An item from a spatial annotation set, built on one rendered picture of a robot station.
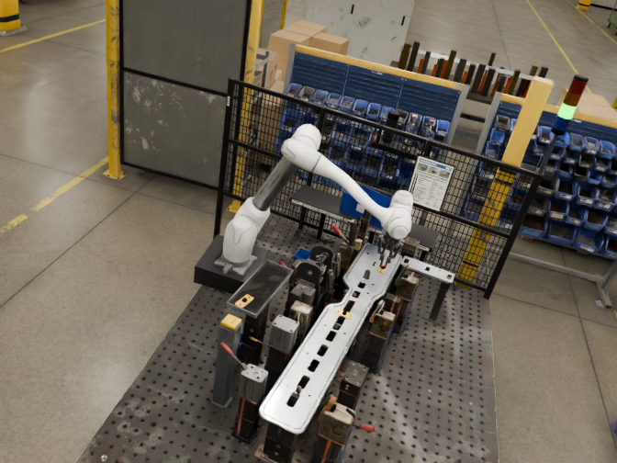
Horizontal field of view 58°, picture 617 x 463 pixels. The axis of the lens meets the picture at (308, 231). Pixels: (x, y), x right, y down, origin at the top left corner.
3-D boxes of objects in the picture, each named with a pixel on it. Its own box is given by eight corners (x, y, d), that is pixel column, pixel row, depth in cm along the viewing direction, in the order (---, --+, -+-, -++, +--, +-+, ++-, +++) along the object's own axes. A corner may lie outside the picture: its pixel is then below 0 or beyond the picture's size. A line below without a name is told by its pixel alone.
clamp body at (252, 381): (251, 448, 224) (262, 387, 205) (226, 436, 227) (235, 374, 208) (262, 431, 232) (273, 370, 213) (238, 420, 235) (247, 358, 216)
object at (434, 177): (440, 213, 327) (455, 165, 311) (403, 200, 332) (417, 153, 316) (441, 211, 328) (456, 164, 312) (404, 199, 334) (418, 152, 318)
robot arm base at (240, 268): (208, 268, 300) (209, 260, 297) (229, 247, 318) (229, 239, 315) (239, 281, 297) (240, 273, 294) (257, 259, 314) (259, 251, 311)
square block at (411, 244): (400, 297, 326) (417, 246, 307) (387, 292, 328) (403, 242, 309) (403, 290, 333) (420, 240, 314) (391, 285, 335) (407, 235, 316)
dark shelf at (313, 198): (431, 253, 316) (432, 249, 314) (288, 201, 338) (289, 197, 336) (439, 236, 334) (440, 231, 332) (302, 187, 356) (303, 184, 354)
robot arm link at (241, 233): (218, 258, 299) (222, 226, 287) (228, 239, 314) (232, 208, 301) (247, 266, 299) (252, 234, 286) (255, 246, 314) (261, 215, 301)
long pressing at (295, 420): (308, 441, 197) (308, 438, 197) (252, 413, 203) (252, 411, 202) (403, 256, 310) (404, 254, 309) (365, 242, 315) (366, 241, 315)
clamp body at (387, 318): (377, 378, 269) (396, 324, 250) (353, 367, 272) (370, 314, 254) (383, 366, 276) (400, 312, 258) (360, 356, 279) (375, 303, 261)
